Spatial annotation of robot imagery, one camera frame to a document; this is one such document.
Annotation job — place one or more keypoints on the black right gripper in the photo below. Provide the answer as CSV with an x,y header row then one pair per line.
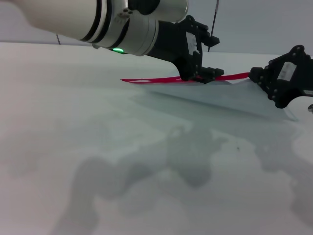
x,y
293,85

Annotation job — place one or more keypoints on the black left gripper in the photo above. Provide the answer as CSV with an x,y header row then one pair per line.
x,y
171,41

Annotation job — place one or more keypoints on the clear document bag red zipper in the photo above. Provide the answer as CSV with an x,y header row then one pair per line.
x,y
234,76

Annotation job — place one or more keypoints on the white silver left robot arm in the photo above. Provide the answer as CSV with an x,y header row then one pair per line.
x,y
73,19

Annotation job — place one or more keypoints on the thin black vertical rod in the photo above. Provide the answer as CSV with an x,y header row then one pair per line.
x,y
214,14

